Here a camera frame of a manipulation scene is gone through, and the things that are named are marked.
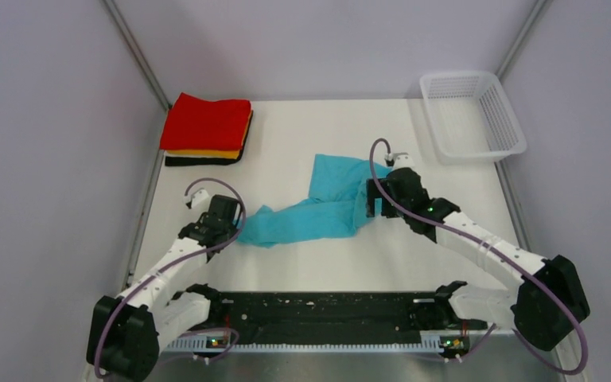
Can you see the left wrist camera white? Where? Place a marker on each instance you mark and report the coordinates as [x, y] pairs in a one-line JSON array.
[[197, 200]]

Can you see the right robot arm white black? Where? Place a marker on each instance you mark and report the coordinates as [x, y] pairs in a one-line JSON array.
[[541, 297]]

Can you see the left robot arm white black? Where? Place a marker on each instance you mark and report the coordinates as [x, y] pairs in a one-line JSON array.
[[165, 296]]

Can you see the red folded t-shirt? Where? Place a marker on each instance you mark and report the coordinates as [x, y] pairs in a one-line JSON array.
[[199, 124]]

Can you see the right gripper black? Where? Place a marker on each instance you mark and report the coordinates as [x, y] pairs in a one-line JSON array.
[[374, 192]]

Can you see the right corner metal post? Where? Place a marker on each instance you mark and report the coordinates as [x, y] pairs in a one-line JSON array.
[[536, 14]]

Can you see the aluminium rail frame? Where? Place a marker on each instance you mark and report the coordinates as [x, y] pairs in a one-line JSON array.
[[134, 352]]

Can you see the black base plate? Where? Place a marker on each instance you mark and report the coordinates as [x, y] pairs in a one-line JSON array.
[[333, 318]]

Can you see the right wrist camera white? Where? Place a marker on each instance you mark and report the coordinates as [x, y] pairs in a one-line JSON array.
[[397, 161]]

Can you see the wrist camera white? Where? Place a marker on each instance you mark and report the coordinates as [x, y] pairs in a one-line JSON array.
[[197, 200], [397, 161]]

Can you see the white plastic basket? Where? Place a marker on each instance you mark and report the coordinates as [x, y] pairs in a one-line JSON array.
[[470, 118]]

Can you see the left corner metal post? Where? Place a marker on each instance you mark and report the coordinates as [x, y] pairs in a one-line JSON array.
[[139, 58]]

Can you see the teal t-shirt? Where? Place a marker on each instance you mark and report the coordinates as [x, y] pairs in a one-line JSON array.
[[335, 207]]

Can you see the corner metal post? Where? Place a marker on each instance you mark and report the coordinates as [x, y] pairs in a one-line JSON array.
[[536, 14], [139, 58]]

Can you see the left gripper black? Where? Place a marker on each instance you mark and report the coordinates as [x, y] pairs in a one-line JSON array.
[[231, 228]]

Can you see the white cable duct strip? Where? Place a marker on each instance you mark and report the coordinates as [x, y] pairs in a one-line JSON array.
[[203, 344]]

